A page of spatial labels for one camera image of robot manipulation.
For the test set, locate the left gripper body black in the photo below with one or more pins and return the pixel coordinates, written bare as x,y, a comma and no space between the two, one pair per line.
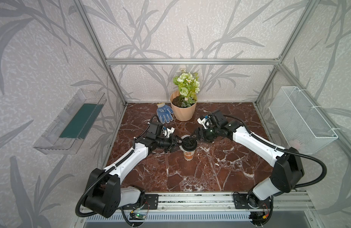
167,144

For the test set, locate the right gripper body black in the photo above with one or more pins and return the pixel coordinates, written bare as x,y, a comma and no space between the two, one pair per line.
207,134

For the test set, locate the black plastic cup lid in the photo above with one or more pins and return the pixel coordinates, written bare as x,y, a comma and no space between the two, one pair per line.
189,144

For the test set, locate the printed paper milk tea cup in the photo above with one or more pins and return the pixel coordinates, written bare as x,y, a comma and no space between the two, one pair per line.
188,155

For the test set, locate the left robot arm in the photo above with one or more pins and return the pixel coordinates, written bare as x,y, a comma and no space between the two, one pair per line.
104,195

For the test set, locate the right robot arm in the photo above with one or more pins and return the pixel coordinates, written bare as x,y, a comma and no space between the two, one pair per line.
287,166

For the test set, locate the blue dotted work glove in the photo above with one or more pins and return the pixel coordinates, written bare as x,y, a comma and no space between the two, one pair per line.
164,113

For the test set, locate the beige ribbed flower pot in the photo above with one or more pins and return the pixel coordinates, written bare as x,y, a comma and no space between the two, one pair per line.
182,114

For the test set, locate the green white artificial flowers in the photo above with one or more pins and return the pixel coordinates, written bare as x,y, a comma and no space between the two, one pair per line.
188,88

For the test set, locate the green circuit board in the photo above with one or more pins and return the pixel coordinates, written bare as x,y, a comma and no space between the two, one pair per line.
137,216

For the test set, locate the pink item in basket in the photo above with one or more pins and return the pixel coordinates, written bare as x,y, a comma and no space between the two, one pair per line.
296,144

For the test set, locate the green mat in shelf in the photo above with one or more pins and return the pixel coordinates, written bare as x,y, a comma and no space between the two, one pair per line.
82,122

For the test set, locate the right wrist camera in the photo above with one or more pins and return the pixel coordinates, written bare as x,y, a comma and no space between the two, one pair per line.
215,118

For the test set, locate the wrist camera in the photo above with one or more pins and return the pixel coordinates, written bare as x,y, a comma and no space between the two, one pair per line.
215,118
158,130

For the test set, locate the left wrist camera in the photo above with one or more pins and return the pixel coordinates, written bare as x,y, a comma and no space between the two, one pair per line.
158,130

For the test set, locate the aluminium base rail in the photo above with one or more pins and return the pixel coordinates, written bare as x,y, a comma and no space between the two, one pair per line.
224,201

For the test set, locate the white wire mesh basket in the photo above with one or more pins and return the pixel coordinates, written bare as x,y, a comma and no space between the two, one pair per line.
299,119

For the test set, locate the clear acrylic wall shelf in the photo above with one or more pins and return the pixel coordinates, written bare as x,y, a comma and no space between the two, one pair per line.
50,142

